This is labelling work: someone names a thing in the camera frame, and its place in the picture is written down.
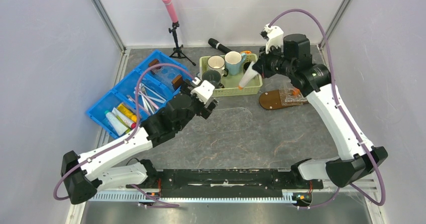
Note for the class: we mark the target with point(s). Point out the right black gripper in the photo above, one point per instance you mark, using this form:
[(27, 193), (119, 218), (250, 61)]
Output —
[(261, 65)]

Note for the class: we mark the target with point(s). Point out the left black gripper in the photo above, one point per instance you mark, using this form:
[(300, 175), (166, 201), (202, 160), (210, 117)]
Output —
[(186, 87)]

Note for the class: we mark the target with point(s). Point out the clear textured toothbrush holder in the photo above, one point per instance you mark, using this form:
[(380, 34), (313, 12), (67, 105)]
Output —
[(291, 97)]

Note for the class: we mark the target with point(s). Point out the white toothpaste tube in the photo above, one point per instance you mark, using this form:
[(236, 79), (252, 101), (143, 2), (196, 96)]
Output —
[(249, 74)]

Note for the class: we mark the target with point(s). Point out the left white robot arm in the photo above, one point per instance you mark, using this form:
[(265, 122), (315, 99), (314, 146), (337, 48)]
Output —
[(86, 174)]

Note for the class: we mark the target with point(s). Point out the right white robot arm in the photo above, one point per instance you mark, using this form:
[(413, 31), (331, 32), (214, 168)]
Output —
[(357, 156)]

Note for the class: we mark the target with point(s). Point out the clear oval acrylic tray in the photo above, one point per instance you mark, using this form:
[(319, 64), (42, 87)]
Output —
[(223, 121)]

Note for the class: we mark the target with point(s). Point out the brown oval wooden tray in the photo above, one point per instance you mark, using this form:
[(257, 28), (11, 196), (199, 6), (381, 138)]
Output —
[(271, 100)]

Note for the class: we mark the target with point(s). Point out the brown soap block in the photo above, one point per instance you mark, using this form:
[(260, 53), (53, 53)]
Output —
[(177, 82)]

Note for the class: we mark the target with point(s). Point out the dark grey mug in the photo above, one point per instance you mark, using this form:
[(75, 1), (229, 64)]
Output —
[(214, 78)]

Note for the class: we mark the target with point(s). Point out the dark brown cup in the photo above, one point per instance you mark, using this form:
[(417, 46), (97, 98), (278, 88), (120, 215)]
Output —
[(246, 66)]

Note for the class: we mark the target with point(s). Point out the yellow tube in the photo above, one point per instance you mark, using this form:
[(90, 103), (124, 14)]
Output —
[(128, 113)]

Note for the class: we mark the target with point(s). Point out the pale green plastic basket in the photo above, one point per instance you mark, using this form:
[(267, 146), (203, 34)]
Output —
[(230, 83)]

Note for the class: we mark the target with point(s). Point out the black mini tripod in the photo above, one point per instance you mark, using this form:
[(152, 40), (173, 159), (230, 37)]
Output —
[(177, 50)]

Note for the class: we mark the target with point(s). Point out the cream mug brown rim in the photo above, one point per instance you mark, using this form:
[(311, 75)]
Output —
[(217, 63)]

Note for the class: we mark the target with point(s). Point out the blue plastic divided bin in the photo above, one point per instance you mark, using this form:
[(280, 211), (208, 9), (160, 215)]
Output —
[(158, 85)]

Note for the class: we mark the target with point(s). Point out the light blue mug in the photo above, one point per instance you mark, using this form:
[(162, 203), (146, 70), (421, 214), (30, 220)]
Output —
[(234, 61)]

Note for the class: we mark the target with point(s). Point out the green capped white tube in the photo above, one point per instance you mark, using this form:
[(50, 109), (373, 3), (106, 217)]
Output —
[(116, 124)]

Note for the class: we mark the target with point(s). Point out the black microphone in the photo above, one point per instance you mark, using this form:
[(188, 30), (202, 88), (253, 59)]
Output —
[(219, 46)]

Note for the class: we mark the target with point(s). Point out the pink microphone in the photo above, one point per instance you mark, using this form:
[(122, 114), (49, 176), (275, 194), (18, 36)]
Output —
[(171, 10)]

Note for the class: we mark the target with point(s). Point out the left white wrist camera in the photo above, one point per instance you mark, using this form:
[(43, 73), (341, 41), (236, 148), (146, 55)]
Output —
[(203, 90)]

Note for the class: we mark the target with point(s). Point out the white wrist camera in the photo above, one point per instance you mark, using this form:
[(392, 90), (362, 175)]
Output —
[(273, 36), (203, 90)]

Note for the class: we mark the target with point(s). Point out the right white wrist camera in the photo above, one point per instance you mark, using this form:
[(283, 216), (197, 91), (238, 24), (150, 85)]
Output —
[(273, 36)]

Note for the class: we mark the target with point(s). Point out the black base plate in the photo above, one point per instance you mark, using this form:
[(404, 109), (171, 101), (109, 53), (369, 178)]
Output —
[(225, 183)]

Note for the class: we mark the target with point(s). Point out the white comb cable duct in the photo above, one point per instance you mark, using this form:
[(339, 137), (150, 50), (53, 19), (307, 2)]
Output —
[(136, 196)]

